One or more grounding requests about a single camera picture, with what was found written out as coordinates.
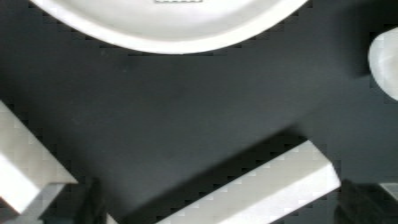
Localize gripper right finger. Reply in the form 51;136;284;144
336;180;398;224

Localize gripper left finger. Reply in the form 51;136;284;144
23;181;106;224

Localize white cylindrical table leg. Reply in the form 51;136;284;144
368;27;398;101

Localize white round table top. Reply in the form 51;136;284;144
30;0;309;54

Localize white left fence block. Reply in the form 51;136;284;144
0;101;76;213

